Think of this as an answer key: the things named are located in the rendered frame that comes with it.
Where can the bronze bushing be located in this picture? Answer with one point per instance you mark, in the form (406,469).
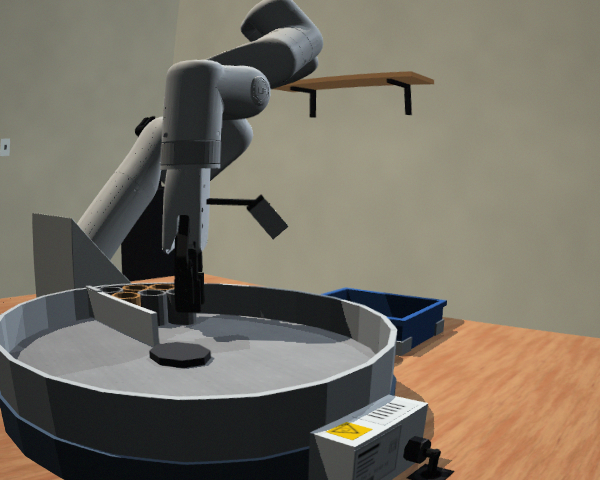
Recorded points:
(163,287)
(130,297)
(135,288)

